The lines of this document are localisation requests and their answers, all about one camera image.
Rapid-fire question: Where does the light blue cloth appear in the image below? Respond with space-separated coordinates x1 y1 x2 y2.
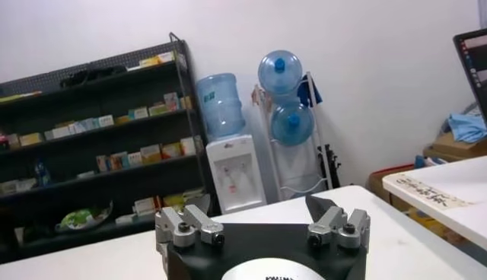
447 112 487 144

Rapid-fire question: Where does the large brown cardboard box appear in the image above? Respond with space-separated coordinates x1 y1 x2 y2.
422 131 487 163

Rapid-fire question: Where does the open brown cardboard box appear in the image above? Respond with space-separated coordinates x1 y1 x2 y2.
367 163 415 202

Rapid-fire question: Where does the white side table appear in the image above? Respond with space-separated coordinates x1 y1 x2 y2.
382 155 487 252

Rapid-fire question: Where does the blue water jug with label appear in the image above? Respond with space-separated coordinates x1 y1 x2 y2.
196 72 247 140

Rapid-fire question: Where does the pink hanging item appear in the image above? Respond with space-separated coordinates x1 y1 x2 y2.
250 85 273 113

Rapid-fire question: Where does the pink tall box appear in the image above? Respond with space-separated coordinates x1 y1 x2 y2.
163 92 180 112

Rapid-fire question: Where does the blue white bag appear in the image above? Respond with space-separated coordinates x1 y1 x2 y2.
413 154 448 168

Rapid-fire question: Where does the orange cardboard box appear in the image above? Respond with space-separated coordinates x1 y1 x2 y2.
406 207 465 244

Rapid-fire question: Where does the black tripod stand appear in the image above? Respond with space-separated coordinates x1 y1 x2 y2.
318 143 342 190

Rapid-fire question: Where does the blue plastic bottle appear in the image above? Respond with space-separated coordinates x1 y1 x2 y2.
33 158 51 187

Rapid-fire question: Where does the bowl of green fruit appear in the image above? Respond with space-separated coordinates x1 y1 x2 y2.
55 201 114 232

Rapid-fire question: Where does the white water dispenser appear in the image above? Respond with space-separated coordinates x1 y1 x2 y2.
205 133 268 215

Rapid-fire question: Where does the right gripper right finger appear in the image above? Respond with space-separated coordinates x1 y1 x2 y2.
304 195 371 252

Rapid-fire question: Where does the white jug rack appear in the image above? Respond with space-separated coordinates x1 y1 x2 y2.
250 71 336 202

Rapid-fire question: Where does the dark blue hanging cloth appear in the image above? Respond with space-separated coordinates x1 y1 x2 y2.
296 75 323 108

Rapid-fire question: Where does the green white medicine box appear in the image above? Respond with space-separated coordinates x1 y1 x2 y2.
148 103 168 117

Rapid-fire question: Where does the grey laptop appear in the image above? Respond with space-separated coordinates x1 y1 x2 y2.
452 28 487 126

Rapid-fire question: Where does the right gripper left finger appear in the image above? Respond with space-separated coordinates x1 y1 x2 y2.
154 194 225 256

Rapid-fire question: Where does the red white medicine box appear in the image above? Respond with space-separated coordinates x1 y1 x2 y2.
132 196 163 216

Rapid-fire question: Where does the black shelving unit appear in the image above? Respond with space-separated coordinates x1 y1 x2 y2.
0 32 214 263

